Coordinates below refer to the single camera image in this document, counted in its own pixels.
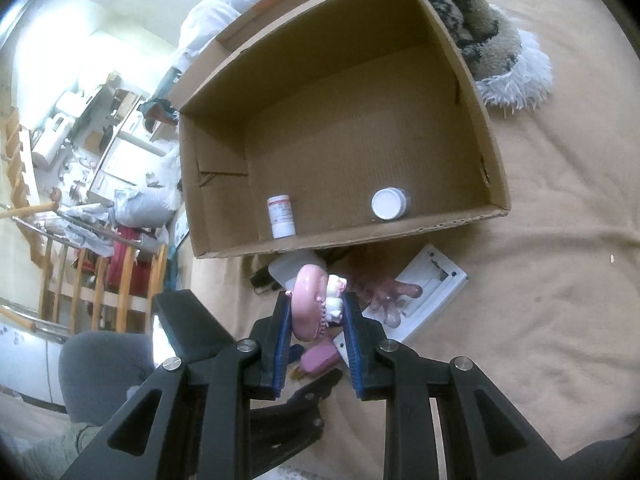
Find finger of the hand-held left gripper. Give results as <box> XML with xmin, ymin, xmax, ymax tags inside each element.
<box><xmin>249</xmin><ymin>371</ymin><xmax>345</xmax><ymax>480</ymax></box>

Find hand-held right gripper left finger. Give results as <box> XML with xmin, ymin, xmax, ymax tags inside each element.
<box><xmin>65</xmin><ymin>291</ymin><xmax>294</xmax><ymax>480</ymax></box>

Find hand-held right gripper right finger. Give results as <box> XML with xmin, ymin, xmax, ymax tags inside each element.
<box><xmin>341</xmin><ymin>292</ymin><xmax>576</xmax><ymax>480</ymax></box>

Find pink ice cream bar toy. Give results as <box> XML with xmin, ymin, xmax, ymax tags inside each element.
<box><xmin>289</xmin><ymin>344</ymin><xmax>344</xmax><ymax>380</ymax></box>

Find translucent pink hair claw clip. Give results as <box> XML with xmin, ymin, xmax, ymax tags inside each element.
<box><xmin>350</xmin><ymin>260</ymin><xmax>426</xmax><ymax>328</ymax></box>

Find brown cardboard box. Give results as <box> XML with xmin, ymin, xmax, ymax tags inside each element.
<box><xmin>167</xmin><ymin>0</ymin><xmax>512</xmax><ymax>260</ymax></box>

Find red bag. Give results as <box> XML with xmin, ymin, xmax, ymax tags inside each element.
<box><xmin>107</xmin><ymin>227</ymin><xmax>157</xmax><ymax>297</ymax></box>

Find white printed card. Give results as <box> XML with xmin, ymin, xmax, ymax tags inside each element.
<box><xmin>332</xmin><ymin>244</ymin><xmax>469</xmax><ymax>367</ymax></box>

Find person's left leg grey trousers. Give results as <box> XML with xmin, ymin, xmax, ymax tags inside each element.
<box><xmin>59</xmin><ymin>332</ymin><xmax>155</xmax><ymax>423</ymax></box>

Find person's leg grey trousers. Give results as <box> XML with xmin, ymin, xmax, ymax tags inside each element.
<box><xmin>562</xmin><ymin>435</ymin><xmax>640</xmax><ymax>480</ymax></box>
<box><xmin>59</xmin><ymin>332</ymin><xmax>155</xmax><ymax>423</ymax></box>

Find wooden stair railing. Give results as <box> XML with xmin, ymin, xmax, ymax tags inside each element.
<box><xmin>0</xmin><ymin>200</ymin><xmax>168</xmax><ymax>336</ymax></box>

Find white pill bottle red label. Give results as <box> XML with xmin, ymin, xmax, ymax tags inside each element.
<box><xmin>267</xmin><ymin>195</ymin><xmax>297</xmax><ymax>239</ymax></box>

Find white plastic bag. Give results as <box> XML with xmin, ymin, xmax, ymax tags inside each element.
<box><xmin>112</xmin><ymin>185</ymin><xmax>177</xmax><ymax>227</ymax></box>

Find clear jar with white lid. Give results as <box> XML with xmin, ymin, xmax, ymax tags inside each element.
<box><xmin>371</xmin><ymin>187</ymin><xmax>412</xmax><ymax>222</ymax></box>

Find white cabinet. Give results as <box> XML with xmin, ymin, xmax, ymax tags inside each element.
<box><xmin>87</xmin><ymin>110</ymin><xmax>177</xmax><ymax>202</ymax></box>

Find beige bed sheet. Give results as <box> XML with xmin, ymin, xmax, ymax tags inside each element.
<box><xmin>165</xmin><ymin>0</ymin><xmax>640</xmax><ymax>480</ymax></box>

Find white appliance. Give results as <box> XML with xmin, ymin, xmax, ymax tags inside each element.
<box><xmin>31</xmin><ymin>114</ymin><xmax>72</xmax><ymax>172</ymax></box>

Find person's right leg grey trousers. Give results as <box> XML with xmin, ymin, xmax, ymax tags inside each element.
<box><xmin>562</xmin><ymin>435</ymin><xmax>640</xmax><ymax>480</ymax></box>

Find white duvet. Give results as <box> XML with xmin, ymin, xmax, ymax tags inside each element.
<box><xmin>177</xmin><ymin>0</ymin><xmax>401</xmax><ymax>63</ymax></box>

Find leopard print fuzzy plush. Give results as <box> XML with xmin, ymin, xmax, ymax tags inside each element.
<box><xmin>400</xmin><ymin>0</ymin><xmax>555</xmax><ymax>118</ymax></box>

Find black flashlight with strap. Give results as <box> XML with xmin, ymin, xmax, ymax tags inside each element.
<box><xmin>250</xmin><ymin>269</ymin><xmax>283</xmax><ymax>295</ymax></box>

